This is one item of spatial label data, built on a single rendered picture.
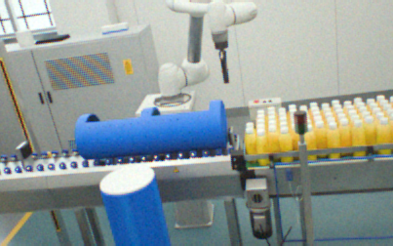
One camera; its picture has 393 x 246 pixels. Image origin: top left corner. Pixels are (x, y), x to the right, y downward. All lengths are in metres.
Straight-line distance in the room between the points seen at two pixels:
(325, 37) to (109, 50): 2.54
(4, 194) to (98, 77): 1.68
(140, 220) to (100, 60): 2.32
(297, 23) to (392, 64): 1.22
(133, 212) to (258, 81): 3.51
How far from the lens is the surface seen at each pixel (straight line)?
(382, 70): 5.55
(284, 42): 5.25
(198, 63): 3.10
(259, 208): 2.31
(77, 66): 4.30
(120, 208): 2.13
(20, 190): 2.94
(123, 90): 4.22
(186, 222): 3.52
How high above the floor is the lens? 2.02
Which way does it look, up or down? 22 degrees down
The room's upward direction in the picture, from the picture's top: 10 degrees counter-clockwise
